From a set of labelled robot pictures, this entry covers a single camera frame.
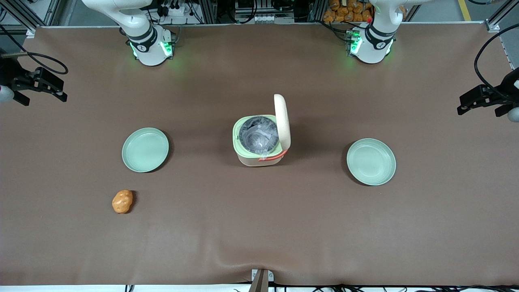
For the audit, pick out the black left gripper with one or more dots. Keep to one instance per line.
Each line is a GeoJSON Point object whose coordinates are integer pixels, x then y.
{"type": "Point", "coordinates": [508, 86]}

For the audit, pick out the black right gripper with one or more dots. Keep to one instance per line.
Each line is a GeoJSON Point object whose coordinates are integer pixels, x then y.
{"type": "Point", "coordinates": [9, 73]}

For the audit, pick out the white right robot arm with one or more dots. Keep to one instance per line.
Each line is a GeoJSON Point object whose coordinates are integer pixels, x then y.
{"type": "Point", "coordinates": [148, 48]}

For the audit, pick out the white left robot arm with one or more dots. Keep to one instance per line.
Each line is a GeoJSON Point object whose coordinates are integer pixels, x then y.
{"type": "Point", "coordinates": [375, 48]}

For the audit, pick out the pale green round plate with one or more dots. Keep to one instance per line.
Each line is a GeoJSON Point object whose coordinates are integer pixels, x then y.
{"type": "Point", "coordinates": [371, 161]}
{"type": "Point", "coordinates": [145, 150]}

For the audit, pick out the orange toy potato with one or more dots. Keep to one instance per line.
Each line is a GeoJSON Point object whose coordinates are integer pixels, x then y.
{"type": "Point", "coordinates": [122, 201]}

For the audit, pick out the power strip with black plugs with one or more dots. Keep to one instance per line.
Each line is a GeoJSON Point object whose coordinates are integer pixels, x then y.
{"type": "Point", "coordinates": [174, 10]}

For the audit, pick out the pile of orange toy breads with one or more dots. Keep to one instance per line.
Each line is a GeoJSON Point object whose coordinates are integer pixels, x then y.
{"type": "Point", "coordinates": [344, 12]}

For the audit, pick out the white power strip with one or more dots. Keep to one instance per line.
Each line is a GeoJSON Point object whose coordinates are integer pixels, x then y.
{"type": "Point", "coordinates": [263, 18]}

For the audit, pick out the brown table cloth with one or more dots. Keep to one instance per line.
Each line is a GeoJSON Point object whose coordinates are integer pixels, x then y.
{"type": "Point", "coordinates": [259, 227]}

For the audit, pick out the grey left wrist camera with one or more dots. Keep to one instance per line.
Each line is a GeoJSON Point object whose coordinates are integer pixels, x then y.
{"type": "Point", "coordinates": [514, 114]}

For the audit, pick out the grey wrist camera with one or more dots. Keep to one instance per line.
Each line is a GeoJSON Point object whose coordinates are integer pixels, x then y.
{"type": "Point", "coordinates": [514, 114]}
{"type": "Point", "coordinates": [5, 94]}

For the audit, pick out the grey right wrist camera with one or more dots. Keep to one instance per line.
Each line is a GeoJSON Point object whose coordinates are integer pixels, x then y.
{"type": "Point", "coordinates": [5, 94]}

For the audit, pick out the aluminium frame profile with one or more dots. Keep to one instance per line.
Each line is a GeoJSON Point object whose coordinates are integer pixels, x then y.
{"type": "Point", "coordinates": [31, 32]}
{"type": "Point", "coordinates": [492, 25]}

